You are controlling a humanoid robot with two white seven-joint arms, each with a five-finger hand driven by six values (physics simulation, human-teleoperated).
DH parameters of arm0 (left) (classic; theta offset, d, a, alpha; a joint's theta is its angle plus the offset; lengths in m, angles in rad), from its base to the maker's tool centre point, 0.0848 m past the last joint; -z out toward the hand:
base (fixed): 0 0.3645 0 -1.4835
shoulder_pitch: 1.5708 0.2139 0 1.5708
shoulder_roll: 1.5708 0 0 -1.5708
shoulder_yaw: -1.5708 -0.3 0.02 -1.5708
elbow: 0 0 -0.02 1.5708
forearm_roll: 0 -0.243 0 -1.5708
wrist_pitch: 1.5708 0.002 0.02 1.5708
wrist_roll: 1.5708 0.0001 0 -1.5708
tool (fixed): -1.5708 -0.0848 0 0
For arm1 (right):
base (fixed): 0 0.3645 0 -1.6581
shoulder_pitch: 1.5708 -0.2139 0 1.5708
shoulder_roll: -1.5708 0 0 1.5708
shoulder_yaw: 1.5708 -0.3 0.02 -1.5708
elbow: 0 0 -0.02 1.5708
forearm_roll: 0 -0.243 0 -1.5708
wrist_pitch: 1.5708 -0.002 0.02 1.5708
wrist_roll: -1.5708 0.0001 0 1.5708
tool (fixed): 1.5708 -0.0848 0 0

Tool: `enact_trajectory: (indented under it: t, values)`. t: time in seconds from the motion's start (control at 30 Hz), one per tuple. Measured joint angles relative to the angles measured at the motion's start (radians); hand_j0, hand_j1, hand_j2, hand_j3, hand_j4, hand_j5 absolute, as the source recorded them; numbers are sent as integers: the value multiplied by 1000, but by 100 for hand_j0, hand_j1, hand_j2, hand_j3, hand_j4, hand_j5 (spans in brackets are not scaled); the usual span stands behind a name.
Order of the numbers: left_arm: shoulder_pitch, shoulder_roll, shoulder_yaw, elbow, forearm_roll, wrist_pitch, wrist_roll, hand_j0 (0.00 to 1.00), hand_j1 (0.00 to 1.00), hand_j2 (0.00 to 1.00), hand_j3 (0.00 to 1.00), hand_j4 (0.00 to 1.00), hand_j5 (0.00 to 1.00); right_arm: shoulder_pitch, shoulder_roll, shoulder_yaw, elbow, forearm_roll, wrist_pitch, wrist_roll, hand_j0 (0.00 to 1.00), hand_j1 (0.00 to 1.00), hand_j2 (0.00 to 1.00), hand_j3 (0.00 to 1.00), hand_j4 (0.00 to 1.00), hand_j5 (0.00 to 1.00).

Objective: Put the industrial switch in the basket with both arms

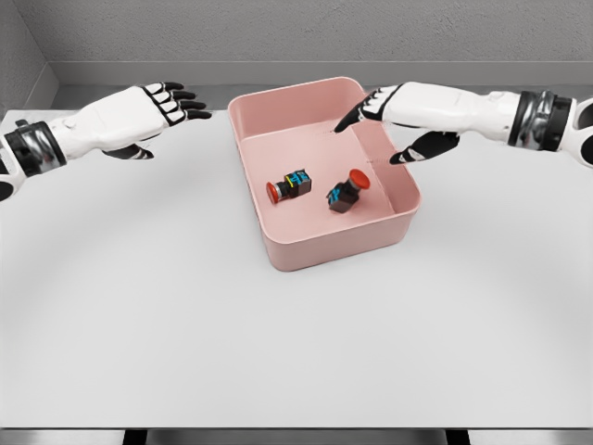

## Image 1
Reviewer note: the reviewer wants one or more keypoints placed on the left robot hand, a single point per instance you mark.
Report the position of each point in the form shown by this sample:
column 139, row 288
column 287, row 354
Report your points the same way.
column 122, row 116

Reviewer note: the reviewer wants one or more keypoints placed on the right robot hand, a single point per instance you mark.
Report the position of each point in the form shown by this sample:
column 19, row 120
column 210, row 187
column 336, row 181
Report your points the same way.
column 417, row 109

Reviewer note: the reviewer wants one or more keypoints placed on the red button industrial switch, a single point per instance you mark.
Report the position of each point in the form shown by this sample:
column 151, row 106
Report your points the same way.
column 289, row 185
column 347, row 190

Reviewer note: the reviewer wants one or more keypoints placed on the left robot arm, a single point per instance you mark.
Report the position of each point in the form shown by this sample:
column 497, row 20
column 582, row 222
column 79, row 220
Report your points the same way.
column 32, row 150

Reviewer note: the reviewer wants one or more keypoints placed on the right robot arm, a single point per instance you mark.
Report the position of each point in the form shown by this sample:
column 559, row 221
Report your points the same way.
column 537, row 121

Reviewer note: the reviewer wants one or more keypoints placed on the pink plastic basket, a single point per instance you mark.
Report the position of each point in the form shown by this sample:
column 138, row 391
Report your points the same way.
column 324, row 185

